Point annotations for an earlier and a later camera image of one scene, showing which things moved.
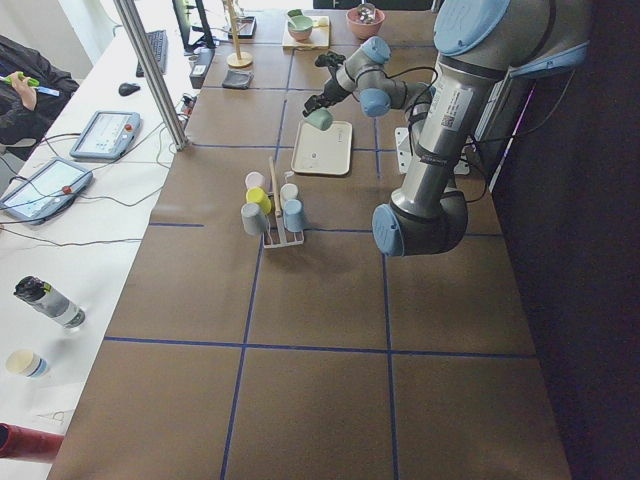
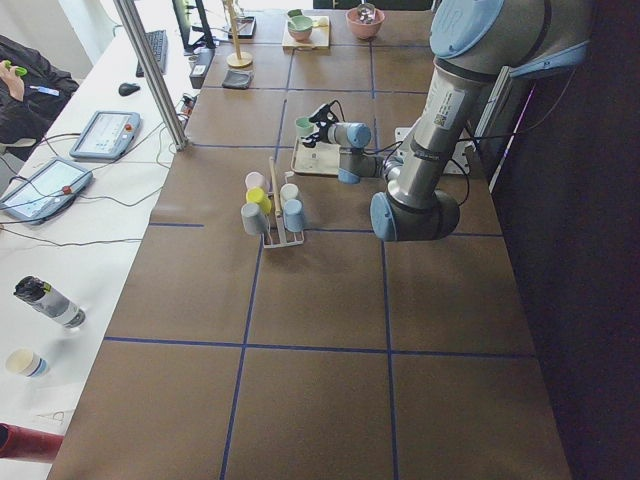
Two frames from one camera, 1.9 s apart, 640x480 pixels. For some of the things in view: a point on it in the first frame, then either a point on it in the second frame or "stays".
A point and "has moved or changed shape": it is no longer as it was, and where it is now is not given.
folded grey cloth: [235, 79] stays
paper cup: [27, 363] stays
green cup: [322, 118] has moved or changed shape
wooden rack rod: [278, 213] stays
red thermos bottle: [21, 441] stays
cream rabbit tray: [323, 152] stays
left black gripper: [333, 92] -> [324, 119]
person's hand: [26, 92] -> [13, 80]
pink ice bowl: [365, 20] stays
